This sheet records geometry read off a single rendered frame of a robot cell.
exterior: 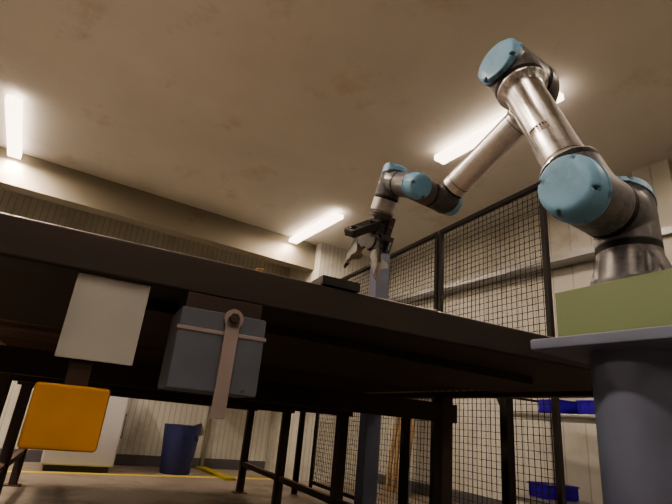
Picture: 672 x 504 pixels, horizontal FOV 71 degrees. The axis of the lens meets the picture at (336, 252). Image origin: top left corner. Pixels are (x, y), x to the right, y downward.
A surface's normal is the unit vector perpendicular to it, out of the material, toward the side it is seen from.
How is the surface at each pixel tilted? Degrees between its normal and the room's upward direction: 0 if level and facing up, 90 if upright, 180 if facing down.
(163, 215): 90
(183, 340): 90
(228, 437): 90
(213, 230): 90
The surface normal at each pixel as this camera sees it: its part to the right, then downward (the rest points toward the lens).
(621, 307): -0.84, -0.26
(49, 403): 0.44, -0.27
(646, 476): -0.68, -0.31
